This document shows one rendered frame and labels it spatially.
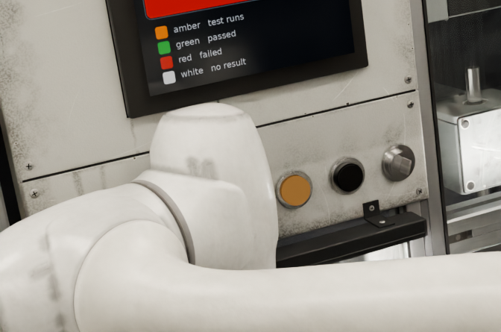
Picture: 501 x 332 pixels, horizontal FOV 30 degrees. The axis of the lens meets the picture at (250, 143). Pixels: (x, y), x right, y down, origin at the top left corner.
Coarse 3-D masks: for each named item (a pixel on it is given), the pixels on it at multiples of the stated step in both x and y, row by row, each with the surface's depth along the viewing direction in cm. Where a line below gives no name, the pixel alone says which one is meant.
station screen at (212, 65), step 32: (256, 0) 88; (288, 0) 89; (320, 0) 90; (160, 32) 85; (192, 32) 86; (224, 32) 87; (256, 32) 88; (288, 32) 89; (320, 32) 90; (352, 32) 92; (160, 64) 86; (192, 64) 87; (224, 64) 88; (256, 64) 89; (288, 64) 90
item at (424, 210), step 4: (424, 200) 102; (420, 204) 102; (424, 204) 102; (420, 208) 102; (424, 208) 103; (428, 208) 103; (420, 212) 102; (424, 212) 103; (428, 212) 103; (424, 216) 103; (428, 216) 103; (428, 220) 103; (428, 224) 103; (428, 228) 103; (428, 232) 103; (428, 236) 103; (424, 240) 103; (428, 240) 104; (424, 244) 103; (428, 244) 104; (428, 248) 104; (428, 252) 104; (428, 256) 104
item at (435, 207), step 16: (416, 0) 97; (416, 16) 97; (416, 32) 98; (416, 48) 98; (416, 64) 99; (432, 128) 101; (432, 144) 101; (432, 160) 102; (432, 176) 102; (432, 192) 102; (416, 208) 102; (432, 208) 103; (432, 224) 103; (416, 240) 103; (432, 240) 104; (416, 256) 103
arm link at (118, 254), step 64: (128, 192) 74; (0, 256) 66; (64, 256) 66; (128, 256) 65; (448, 256) 60; (0, 320) 64; (64, 320) 66; (128, 320) 64; (192, 320) 61; (256, 320) 60; (320, 320) 59; (384, 320) 58; (448, 320) 58
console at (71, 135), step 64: (0, 0) 82; (64, 0) 84; (128, 0) 84; (384, 0) 95; (0, 64) 83; (64, 64) 85; (128, 64) 86; (320, 64) 92; (384, 64) 96; (64, 128) 86; (128, 128) 88; (256, 128) 93; (320, 128) 95; (384, 128) 98; (64, 192) 87; (320, 192) 96; (384, 192) 99
